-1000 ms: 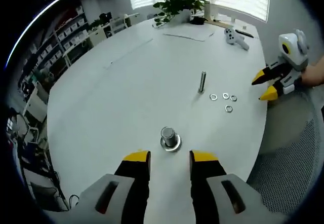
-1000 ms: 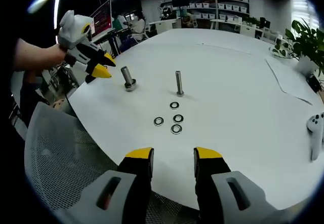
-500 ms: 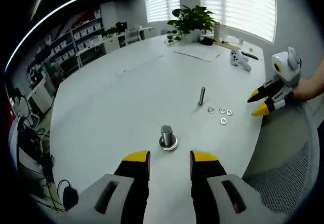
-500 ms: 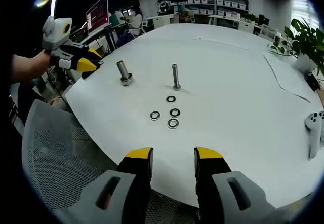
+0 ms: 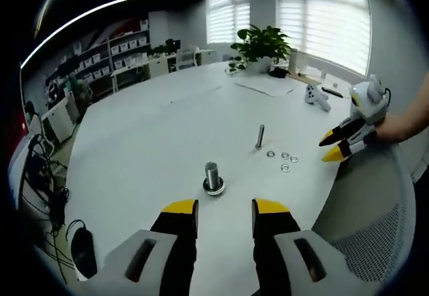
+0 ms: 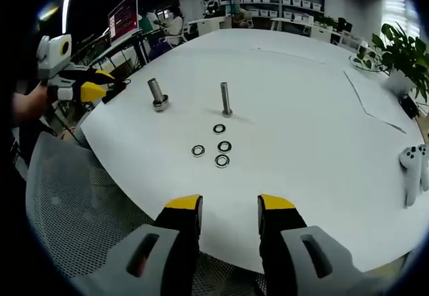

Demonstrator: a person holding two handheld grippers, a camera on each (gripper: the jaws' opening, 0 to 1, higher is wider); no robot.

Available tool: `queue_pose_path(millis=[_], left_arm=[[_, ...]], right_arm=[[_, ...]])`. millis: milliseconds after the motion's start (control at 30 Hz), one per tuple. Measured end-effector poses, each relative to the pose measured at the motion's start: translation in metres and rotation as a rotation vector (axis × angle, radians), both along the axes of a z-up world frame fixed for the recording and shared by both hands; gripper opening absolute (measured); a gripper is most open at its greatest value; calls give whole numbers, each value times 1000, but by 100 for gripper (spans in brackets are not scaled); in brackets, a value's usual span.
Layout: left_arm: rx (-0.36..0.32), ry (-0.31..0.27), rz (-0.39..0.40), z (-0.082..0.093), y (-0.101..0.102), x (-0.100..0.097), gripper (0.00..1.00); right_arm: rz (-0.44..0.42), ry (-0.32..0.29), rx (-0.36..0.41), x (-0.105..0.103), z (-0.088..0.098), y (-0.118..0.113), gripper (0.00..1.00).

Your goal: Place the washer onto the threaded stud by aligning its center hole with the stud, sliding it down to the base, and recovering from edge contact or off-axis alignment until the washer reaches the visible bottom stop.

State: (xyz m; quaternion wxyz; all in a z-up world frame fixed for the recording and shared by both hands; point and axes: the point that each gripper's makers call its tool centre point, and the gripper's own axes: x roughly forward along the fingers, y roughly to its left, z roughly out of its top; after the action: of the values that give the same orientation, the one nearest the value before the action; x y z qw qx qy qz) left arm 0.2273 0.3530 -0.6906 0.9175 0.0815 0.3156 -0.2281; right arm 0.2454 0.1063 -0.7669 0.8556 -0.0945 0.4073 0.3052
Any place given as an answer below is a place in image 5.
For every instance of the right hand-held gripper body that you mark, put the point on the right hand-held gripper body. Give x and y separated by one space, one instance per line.
367 103

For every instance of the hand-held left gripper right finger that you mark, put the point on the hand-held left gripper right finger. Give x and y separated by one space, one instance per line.
273 219

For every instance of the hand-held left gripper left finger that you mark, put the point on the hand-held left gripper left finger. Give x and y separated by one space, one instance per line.
177 219

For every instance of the small steel washer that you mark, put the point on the small steel washer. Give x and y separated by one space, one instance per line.
267 154
282 155
291 159
282 167

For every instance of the large steel threaded stud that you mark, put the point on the large steel threaded stud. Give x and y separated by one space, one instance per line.
212 175

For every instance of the small steel threaded stud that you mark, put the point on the small steel threaded stud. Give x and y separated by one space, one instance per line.
260 137

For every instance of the person's right hand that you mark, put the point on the person's right hand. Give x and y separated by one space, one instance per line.
392 128

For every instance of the black pen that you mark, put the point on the black pen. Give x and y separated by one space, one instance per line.
332 92

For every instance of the white game controller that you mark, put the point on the white game controller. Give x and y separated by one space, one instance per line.
313 95

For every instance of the grey mesh office chair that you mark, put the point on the grey mesh office chair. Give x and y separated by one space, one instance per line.
372 209

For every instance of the white bottle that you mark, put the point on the white bottle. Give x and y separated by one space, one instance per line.
293 61

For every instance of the small black object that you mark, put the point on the small black object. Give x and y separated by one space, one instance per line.
279 73

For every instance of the white paper sheet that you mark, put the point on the white paper sheet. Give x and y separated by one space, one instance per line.
264 86

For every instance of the wide white window blind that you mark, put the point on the wide white window blind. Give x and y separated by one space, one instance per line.
325 21

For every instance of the white plant pot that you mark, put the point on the white plant pot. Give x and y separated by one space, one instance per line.
264 64

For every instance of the green potted plant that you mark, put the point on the green potted plant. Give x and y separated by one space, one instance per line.
261 43

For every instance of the white drawer cabinet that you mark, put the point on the white drawer cabinet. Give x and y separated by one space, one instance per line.
62 118

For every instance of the white side desk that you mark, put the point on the white side desk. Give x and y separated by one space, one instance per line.
157 65

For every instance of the narrow white window blind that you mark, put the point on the narrow white window blind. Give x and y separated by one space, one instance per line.
228 11

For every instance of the shelf with white bins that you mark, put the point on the shelf with white bins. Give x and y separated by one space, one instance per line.
124 48

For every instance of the ceiling light strip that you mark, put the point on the ceiling light strip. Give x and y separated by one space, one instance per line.
100 8

